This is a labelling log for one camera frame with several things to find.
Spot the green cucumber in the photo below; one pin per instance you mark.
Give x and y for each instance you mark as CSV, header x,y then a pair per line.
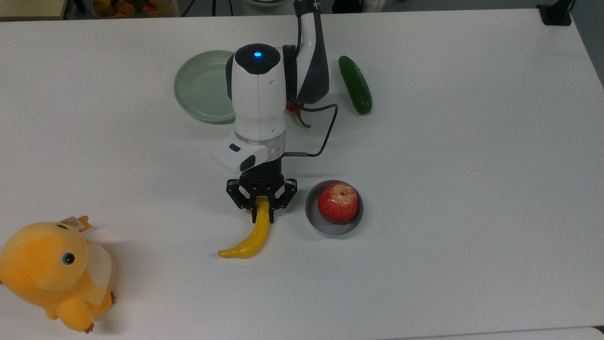
x,y
356,86

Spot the beige wooden table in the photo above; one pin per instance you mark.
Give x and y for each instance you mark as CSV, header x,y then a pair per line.
x,y
30,8

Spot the red apple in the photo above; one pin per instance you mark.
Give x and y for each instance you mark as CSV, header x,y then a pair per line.
x,y
338,203

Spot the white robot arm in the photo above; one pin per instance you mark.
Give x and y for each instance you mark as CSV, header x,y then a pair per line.
x,y
259,99

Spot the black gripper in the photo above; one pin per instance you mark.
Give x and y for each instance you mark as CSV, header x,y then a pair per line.
x,y
262,177

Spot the orange plush toy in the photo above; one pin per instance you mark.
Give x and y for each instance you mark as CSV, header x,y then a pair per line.
x,y
47,269

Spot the red chili pepper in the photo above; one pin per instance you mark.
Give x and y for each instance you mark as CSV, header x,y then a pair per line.
x,y
302,122

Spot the yellow banana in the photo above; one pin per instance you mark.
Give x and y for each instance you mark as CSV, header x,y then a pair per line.
x,y
257,236

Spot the black table clamp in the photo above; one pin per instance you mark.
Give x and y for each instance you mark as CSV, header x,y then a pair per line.
x,y
556,15

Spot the box of colourful toys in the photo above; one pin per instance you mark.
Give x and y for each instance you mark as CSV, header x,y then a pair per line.
x,y
132,7

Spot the pale green plastic plate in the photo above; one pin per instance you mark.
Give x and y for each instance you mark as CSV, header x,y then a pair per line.
x,y
203,89

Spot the small grey bowl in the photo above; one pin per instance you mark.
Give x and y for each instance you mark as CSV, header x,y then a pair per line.
x,y
325,229

